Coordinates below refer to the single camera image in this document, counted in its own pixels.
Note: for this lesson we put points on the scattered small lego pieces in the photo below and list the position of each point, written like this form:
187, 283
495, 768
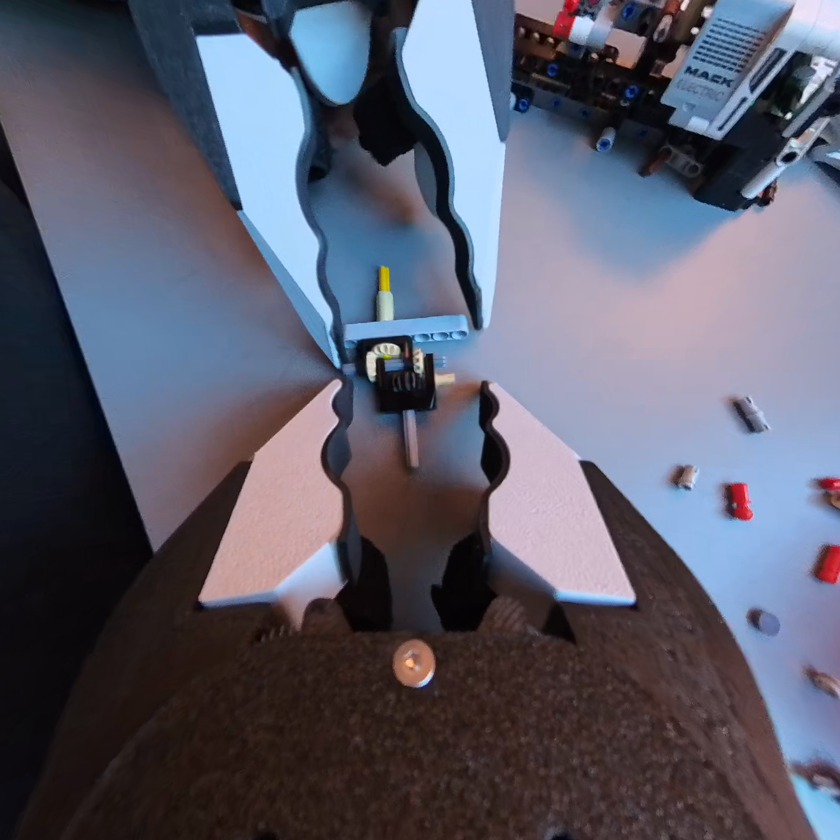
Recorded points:
739, 501

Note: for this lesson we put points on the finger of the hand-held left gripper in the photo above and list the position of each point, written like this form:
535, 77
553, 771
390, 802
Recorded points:
262, 164
459, 131

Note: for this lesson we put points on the grey black lego gear assembly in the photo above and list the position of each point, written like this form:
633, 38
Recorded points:
358, 336

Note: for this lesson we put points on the white black lego truck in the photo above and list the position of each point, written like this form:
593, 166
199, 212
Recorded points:
722, 79

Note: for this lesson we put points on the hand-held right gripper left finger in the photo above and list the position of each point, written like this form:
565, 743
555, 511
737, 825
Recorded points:
282, 525

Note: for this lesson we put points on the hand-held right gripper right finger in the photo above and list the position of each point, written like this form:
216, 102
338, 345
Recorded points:
551, 525

